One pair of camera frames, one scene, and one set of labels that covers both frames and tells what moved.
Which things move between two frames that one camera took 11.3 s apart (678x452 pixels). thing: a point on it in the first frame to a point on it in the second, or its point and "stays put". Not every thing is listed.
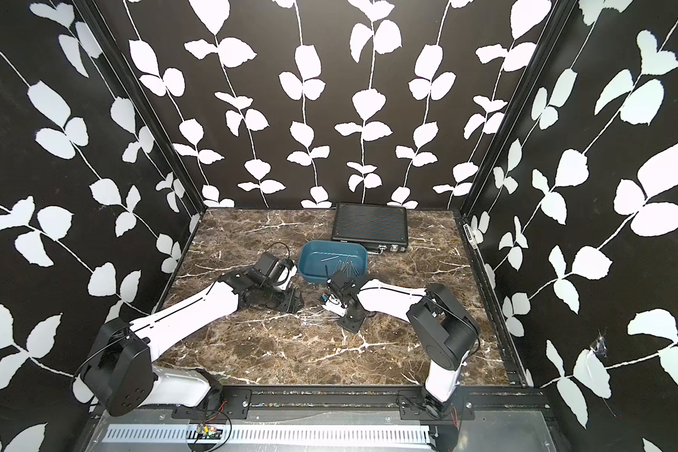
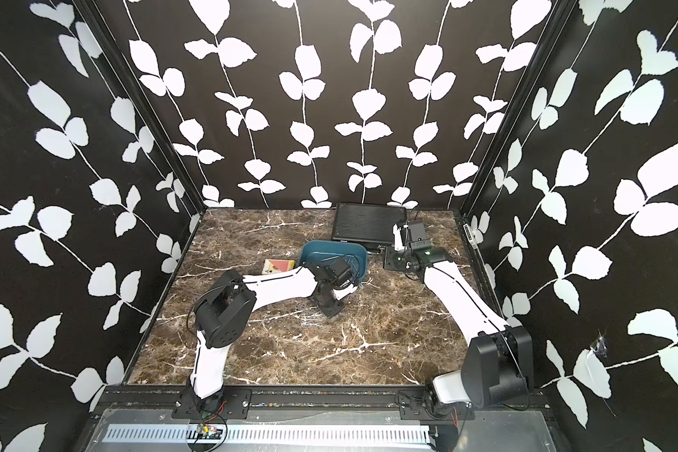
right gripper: (349, 326) to (389, 258)
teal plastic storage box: (317, 260) stays put
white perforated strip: (276, 434) stays put
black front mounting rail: (530, 404) stays put
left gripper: (291, 301) to (331, 312)
